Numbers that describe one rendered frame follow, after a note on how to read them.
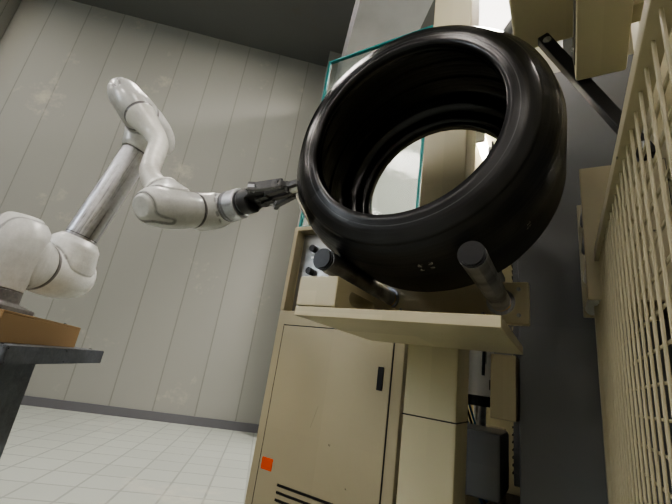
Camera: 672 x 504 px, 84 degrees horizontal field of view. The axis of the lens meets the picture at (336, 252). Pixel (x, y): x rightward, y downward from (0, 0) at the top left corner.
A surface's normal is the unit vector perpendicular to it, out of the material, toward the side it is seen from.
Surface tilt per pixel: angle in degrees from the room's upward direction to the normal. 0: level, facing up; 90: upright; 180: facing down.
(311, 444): 90
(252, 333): 90
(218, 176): 90
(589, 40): 162
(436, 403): 90
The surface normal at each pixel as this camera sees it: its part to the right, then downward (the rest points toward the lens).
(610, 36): -0.29, 0.79
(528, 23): -0.14, 0.94
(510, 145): -0.35, -0.26
